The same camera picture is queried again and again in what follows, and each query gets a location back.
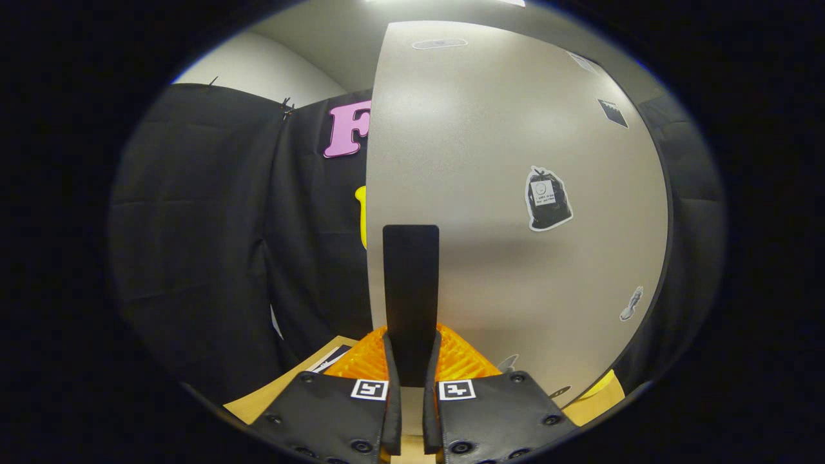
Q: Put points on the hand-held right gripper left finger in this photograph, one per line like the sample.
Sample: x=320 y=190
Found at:
x=335 y=415

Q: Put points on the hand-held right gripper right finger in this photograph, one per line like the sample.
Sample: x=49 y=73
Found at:
x=496 y=415

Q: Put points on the grey cabinet door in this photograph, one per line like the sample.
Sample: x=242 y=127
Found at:
x=483 y=161

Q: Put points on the white book with dark photo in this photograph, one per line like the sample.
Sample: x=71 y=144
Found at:
x=329 y=359

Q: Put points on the black backdrop cloth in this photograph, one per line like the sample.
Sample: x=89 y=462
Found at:
x=206 y=225

